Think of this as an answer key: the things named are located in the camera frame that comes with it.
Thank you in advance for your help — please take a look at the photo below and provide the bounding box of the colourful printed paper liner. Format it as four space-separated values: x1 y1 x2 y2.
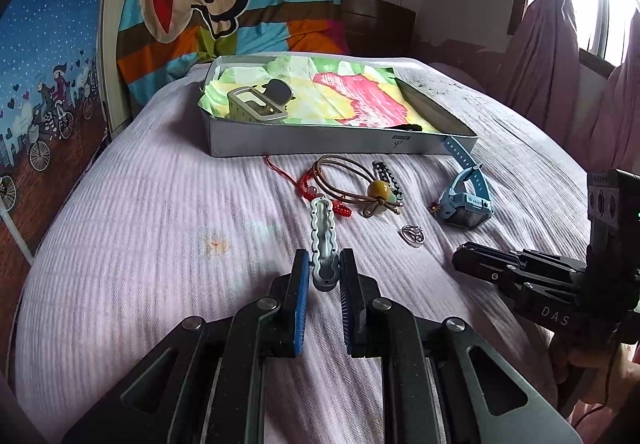
198 55 436 133

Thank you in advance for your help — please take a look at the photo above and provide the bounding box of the pink window curtain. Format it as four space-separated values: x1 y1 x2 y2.
494 0 639 172

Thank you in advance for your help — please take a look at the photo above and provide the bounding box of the pink pillow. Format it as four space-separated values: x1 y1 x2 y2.
430 62 486 94

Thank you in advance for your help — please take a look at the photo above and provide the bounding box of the beige hair claw clip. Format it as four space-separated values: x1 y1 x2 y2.
227 78 294 124

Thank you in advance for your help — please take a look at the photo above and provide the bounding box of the blue bicycle print wardrobe cover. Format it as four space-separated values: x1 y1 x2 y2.
0 0 114 269

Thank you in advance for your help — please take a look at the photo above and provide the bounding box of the dark wooden headboard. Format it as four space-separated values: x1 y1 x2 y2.
341 0 416 58

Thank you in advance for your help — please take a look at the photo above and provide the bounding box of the red braided string bracelet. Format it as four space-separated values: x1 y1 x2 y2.
262 153 354 220

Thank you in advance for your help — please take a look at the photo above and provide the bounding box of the pink striped bed sheet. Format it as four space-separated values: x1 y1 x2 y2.
14 66 590 443

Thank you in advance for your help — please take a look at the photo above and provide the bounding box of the blue kids smartwatch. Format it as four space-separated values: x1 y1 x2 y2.
435 137 494 230

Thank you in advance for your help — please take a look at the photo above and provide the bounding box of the person's right hand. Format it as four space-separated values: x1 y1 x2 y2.
549 336 639 443

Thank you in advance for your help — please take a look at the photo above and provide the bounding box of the brown hair tie yellow bead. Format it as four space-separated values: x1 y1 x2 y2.
310 155 404 217

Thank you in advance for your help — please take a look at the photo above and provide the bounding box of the small silver ring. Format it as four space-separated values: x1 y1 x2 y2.
399 224 428 248

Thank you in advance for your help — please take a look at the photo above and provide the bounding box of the light blue wavy hair clip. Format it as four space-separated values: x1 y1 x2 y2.
310 197 340 292

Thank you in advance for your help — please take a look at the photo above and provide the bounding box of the black white checkered hair clip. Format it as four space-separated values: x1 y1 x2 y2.
372 160 405 207

